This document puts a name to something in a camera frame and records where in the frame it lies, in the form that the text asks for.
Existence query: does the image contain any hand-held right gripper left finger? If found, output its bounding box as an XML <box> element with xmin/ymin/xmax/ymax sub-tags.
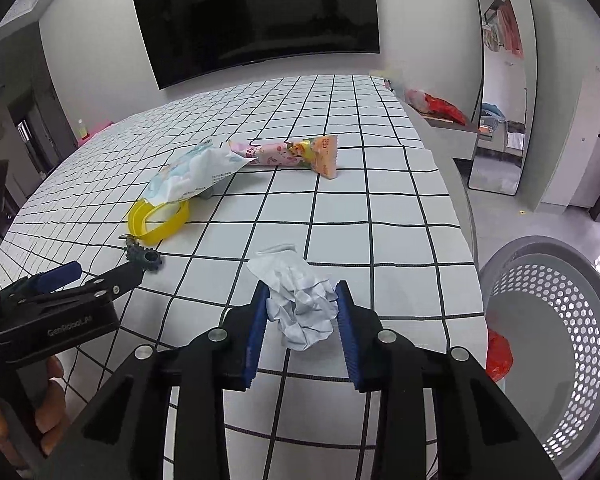
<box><xmin>35</xmin><ymin>280</ymin><xmax>271</xmax><ymax>480</ymax></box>

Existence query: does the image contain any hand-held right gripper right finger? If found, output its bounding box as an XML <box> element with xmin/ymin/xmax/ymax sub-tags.
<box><xmin>334</xmin><ymin>280</ymin><xmax>563</xmax><ymax>480</ymax></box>

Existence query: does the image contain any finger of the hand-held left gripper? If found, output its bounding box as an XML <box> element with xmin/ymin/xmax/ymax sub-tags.
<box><xmin>2</xmin><ymin>261</ymin><xmax>83</xmax><ymax>303</ymax></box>
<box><xmin>15</xmin><ymin>259</ymin><xmax>146</xmax><ymax>306</ymax></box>

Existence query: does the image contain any dark gear keychain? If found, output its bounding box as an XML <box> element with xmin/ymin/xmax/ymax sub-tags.
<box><xmin>119</xmin><ymin>236</ymin><xmax>165</xmax><ymax>273</ymax></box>

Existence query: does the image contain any white paper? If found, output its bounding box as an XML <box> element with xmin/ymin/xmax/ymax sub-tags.
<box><xmin>247</xmin><ymin>244</ymin><xmax>338</xmax><ymax>352</ymax></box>

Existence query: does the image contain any yellow plastic lid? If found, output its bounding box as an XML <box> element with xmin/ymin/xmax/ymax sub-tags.
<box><xmin>128</xmin><ymin>197</ymin><xmax>192</xmax><ymax>243</ymax></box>

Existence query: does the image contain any white wet wipes packet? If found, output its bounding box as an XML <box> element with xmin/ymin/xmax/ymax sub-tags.
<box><xmin>146</xmin><ymin>140</ymin><xmax>251</xmax><ymax>206</ymax></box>

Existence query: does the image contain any red plastic bag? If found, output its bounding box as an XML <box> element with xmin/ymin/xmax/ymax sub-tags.
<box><xmin>485</xmin><ymin>329</ymin><xmax>515</xmax><ymax>381</ymax></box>

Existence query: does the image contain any pink snack wrapper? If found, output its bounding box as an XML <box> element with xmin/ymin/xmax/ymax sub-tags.
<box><xmin>228</xmin><ymin>139</ymin><xmax>311</xmax><ymax>168</ymax></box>

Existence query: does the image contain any grey perforated laundry basket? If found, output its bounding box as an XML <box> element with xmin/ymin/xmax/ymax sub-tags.
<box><xmin>478</xmin><ymin>235</ymin><xmax>600</xmax><ymax>471</ymax></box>

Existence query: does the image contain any person's left hand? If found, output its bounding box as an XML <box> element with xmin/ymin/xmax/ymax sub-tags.
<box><xmin>32</xmin><ymin>355</ymin><xmax>66</xmax><ymax>456</ymax></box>

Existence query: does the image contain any bed with checkered sheet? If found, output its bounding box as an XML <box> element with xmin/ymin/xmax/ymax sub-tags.
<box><xmin>0</xmin><ymin>74</ymin><xmax>482</xmax><ymax>480</ymax></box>

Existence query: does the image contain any dark wooden door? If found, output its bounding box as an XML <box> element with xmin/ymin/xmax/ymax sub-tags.
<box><xmin>7</xmin><ymin>87</ymin><xmax>48</xmax><ymax>181</ymax></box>

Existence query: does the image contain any grey nightstand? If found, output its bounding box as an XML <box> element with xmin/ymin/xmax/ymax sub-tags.
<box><xmin>420</xmin><ymin>112</ymin><xmax>481</xmax><ymax>161</ymax></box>

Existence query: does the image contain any pink translucent bag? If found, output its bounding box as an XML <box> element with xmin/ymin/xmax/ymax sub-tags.
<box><xmin>404</xmin><ymin>87</ymin><xmax>428</xmax><ymax>111</ymax></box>

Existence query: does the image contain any small red bag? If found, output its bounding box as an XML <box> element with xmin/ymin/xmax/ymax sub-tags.
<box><xmin>422</xmin><ymin>94</ymin><xmax>467</xmax><ymax>126</ymax></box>

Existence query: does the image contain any standing floor mirror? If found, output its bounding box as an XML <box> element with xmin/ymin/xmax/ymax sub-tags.
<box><xmin>467</xmin><ymin>0</ymin><xmax>537</xmax><ymax>196</ymax></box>

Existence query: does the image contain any tall white wardrobe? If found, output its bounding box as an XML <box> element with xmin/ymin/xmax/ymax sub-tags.
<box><xmin>522</xmin><ymin>0</ymin><xmax>600</xmax><ymax>211</ymax></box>

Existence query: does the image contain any black wall television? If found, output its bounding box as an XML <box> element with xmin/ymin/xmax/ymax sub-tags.
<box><xmin>132</xmin><ymin>0</ymin><xmax>381</xmax><ymax>91</ymax></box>

